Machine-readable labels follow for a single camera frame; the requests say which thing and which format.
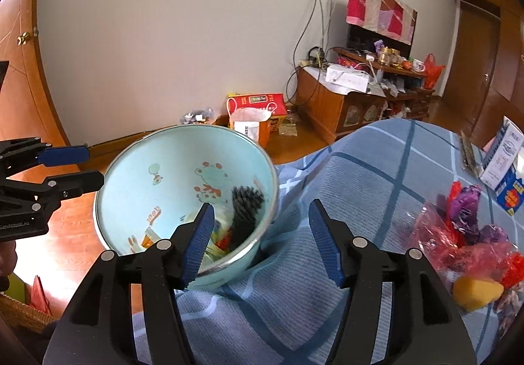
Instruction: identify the orange wrapper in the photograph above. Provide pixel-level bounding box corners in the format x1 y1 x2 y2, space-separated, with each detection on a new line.
141 226 165 253

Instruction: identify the yellow foam lump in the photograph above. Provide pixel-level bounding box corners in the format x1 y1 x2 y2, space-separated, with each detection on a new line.
452 275 505 313

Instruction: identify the flat dark foil packet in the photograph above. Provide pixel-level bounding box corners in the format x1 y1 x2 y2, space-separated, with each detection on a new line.
460 130 480 178

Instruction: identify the blue plaid tablecloth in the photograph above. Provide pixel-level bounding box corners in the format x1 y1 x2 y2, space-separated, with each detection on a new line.
133 117 524 365

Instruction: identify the red plastic bag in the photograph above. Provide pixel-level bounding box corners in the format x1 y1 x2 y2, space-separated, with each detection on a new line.
422 53 446 90

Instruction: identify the light blue cartoon bin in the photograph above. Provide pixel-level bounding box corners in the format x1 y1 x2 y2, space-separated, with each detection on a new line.
93 124 281 290

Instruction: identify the television with red cloth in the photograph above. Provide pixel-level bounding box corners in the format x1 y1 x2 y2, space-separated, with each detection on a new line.
346 0 419 45

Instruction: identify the white cardboard box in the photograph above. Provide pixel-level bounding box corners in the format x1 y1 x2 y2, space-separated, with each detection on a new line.
326 65 369 92

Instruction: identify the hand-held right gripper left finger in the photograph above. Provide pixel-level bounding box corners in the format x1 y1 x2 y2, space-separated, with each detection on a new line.
48 202 216 365

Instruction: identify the black spiky bundle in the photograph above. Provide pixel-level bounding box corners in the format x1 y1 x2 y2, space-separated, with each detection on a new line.
231 184 265 252

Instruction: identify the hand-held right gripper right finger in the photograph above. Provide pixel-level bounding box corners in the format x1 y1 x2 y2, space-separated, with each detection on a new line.
308 198 477 365

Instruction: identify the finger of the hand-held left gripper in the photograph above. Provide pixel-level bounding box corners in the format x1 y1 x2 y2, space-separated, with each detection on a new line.
0 137 91 176
0 171 105 215

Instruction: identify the yellow wrapper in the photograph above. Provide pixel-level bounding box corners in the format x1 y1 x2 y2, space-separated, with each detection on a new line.
202 222 232 266

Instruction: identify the red folded bag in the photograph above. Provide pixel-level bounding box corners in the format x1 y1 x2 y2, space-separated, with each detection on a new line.
31 274 53 317

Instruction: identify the pale printed wrapper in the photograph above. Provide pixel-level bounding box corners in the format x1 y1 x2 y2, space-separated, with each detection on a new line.
493 289 523 330

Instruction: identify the tangled cable bundle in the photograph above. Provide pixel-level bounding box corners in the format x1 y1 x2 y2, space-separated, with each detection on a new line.
306 46 329 68

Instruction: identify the red gift box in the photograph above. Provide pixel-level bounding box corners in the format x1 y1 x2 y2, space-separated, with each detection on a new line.
227 93 288 133

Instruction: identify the wooden television cabinet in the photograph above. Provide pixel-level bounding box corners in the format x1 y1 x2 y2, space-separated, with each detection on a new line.
294 46 437 145

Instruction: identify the person's left hand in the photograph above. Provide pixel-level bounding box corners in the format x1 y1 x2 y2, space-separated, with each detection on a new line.
0 244 18 288

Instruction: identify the assorted shelf clutter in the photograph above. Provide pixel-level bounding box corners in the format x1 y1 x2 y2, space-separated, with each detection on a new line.
374 74 431 121

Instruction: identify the wicker basket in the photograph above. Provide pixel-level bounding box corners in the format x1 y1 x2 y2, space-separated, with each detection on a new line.
0 293 59 335

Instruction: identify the green cloth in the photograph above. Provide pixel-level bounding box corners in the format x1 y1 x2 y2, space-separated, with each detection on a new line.
7 271 26 301

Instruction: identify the black television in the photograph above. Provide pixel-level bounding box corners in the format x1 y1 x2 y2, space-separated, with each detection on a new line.
346 23 411 55

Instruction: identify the red mesh bag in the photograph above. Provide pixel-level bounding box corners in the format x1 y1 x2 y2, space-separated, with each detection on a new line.
501 252 524 289

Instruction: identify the dark hanging cable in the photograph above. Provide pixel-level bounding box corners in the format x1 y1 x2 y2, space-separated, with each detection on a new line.
320 0 330 60
292 0 321 104

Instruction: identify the red printed clear bag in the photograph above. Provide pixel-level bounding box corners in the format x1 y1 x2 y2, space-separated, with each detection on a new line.
410 201 516 281

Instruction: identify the wooden door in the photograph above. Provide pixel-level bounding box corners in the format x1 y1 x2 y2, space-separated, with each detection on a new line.
444 0 502 125

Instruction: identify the clear bag of scraps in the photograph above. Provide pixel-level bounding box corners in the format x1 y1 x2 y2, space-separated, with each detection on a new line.
179 107 218 127

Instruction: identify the purple foil wrapper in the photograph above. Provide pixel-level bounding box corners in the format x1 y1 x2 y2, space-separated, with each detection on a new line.
449 184 511 245

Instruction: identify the white and blue milk carton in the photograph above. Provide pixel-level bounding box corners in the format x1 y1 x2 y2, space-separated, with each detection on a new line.
479 116 524 191

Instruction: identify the red flat box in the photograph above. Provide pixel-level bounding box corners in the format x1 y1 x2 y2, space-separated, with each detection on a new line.
337 56 369 68

